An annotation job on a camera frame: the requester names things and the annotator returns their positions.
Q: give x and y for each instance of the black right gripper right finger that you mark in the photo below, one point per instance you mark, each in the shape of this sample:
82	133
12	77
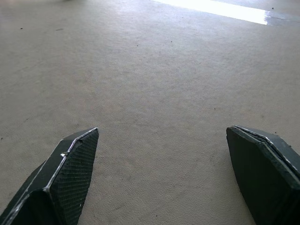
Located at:
262	178

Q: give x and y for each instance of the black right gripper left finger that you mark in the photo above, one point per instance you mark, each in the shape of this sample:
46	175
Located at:
63	178

